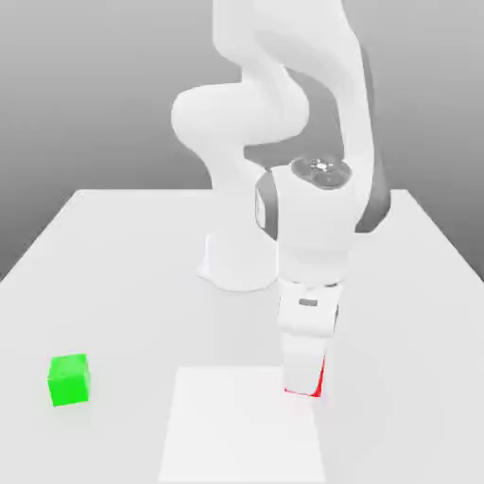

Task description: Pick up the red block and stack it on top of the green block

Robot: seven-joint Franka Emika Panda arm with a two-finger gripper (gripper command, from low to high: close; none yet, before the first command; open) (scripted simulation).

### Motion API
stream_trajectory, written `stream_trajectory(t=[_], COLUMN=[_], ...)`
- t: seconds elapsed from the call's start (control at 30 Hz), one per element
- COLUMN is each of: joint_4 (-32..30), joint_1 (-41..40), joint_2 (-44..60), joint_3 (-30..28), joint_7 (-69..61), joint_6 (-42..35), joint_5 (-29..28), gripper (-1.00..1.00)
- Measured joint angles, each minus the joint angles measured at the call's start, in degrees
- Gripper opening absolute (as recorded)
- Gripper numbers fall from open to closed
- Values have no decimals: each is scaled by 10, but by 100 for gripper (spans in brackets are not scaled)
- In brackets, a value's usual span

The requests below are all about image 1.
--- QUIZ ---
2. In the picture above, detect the small green cube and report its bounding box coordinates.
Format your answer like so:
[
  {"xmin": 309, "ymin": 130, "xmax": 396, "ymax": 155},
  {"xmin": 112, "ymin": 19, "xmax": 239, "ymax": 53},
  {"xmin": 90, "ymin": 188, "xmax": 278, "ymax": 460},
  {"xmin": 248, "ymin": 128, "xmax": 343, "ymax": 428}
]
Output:
[{"xmin": 46, "ymin": 353, "xmax": 93, "ymax": 408}]

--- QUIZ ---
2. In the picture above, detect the small red cube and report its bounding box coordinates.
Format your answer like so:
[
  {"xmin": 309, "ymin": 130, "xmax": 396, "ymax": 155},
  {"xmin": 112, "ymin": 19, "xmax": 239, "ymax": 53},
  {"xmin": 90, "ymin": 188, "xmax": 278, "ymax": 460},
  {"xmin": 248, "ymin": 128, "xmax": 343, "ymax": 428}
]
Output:
[{"xmin": 284, "ymin": 354, "xmax": 327, "ymax": 399}]

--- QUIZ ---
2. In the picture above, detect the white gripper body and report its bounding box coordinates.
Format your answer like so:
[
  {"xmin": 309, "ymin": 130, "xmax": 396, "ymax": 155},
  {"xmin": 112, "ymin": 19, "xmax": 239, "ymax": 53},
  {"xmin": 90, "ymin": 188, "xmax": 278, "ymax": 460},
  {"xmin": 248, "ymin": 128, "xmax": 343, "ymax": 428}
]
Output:
[{"xmin": 276, "ymin": 280, "xmax": 344, "ymax": 340}]

